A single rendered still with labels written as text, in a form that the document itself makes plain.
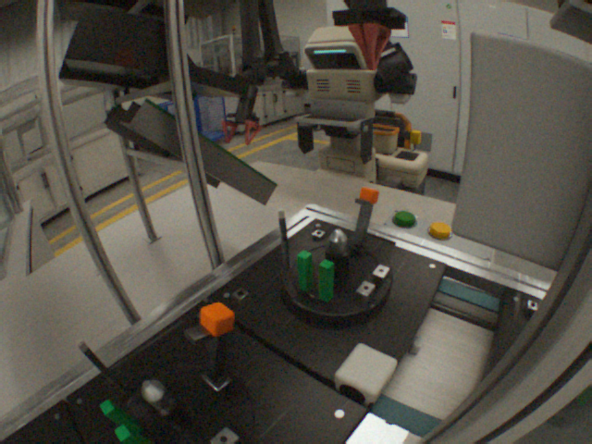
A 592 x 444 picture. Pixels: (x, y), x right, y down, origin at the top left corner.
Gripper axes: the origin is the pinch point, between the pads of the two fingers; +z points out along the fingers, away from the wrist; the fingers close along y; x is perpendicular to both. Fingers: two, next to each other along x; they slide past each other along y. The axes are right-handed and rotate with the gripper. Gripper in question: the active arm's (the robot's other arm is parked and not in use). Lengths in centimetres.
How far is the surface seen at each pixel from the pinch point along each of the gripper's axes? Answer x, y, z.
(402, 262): -10.7, 10.9, 25.9
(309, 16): 700, -515, -182
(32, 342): -67, -37, 37
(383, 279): -18.7, 11.1, 22.9
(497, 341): -18.3, 27.2, 26.0
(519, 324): -14.2, 30.1, 25.9
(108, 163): 42, -407, 84
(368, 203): -13.3, 5.8, 16.9
